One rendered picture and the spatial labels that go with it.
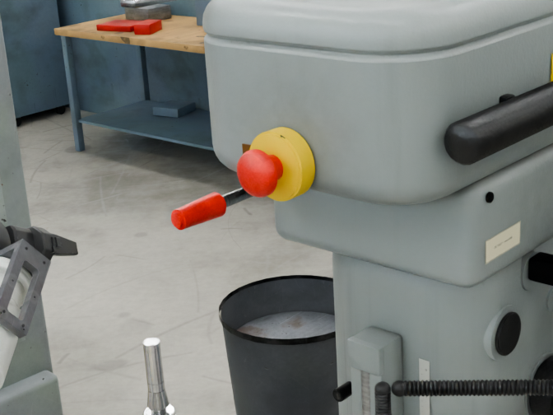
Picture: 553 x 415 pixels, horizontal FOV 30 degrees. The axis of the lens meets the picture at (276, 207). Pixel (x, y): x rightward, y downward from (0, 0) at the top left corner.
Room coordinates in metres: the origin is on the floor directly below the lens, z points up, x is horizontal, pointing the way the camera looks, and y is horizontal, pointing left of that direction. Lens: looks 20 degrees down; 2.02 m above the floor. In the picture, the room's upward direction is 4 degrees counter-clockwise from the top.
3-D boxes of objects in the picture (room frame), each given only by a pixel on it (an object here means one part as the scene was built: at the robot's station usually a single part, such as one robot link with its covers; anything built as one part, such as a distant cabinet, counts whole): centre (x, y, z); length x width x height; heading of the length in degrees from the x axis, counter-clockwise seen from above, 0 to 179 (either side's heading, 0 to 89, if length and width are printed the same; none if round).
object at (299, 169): (0.82, -0.01, 1.76); 0.06 x 0.02 x 0.06; 47
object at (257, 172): (0.81, 0.01, 1.76); 0.04 x 0.03 x 0.04; 47
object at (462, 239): (1.02, -0.19, 1.68); 0.34 x 0.24 x 0.10; 137
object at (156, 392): (1.32, 0.19, 1.30); 0.03 x 0.03 x 0.11
